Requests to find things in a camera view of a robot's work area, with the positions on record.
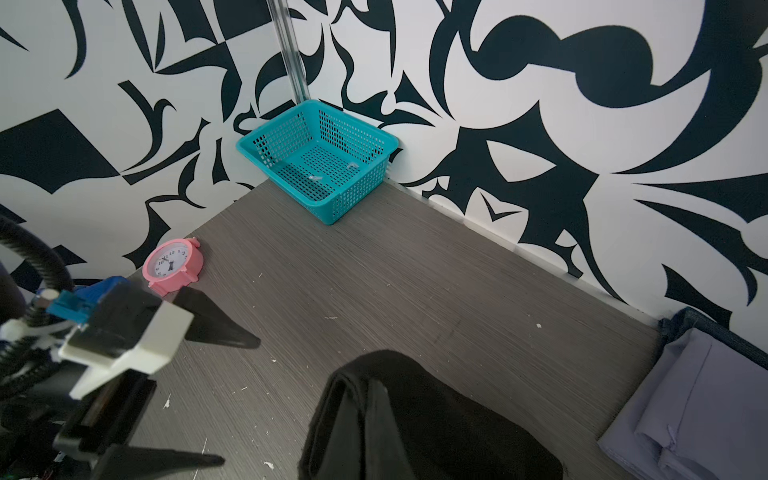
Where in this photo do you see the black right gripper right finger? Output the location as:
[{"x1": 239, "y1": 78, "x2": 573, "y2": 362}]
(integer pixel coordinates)
[{"x1": 364, "y1": 380, "x2": 416, "y2": 480}]

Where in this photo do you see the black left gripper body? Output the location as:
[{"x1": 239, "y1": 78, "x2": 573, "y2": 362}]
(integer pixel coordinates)
[{"x1": 1, "y1": 364, "x2": 157, "y2": 479}]

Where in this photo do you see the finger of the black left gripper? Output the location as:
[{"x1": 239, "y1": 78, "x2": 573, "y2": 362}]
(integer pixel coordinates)
[
  {"x1": 91, "y1": 445, "x2": 225, "y2": 480},
  {"x1": 173, "y1": 286, "x2": 261, "y2": 349}
]

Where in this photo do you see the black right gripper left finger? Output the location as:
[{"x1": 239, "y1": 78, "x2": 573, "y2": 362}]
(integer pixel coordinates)
[{"x1": 316, "y1": 389, "x2": 364, "y2": 479}]

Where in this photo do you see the black garment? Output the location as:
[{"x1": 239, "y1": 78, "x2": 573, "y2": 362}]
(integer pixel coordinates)
[{"x1": 298, "y1": 350, "x2": 564, "y2": 479}]

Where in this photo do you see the lilac skirt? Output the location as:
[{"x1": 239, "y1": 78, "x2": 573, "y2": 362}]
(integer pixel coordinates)
[{"x1": 598, "y1": 329, "x2": 767, "y2": 479}]

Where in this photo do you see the pink alarm clock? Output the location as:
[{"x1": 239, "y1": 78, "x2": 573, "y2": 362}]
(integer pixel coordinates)
[{"x1": 142, "y1": 237, "x2": 204, "y2": 297}]

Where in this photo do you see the teal plastic basket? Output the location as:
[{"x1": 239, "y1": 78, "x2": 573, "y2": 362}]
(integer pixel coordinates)
[{"x1": 236, "y1": 100, "x2": 399, "y2": 225}]

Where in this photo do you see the aluminium cage frame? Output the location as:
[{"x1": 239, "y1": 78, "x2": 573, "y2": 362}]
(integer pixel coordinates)
[{"x1": 267, "y1": 0, "x2": 310, "y2": 104}]

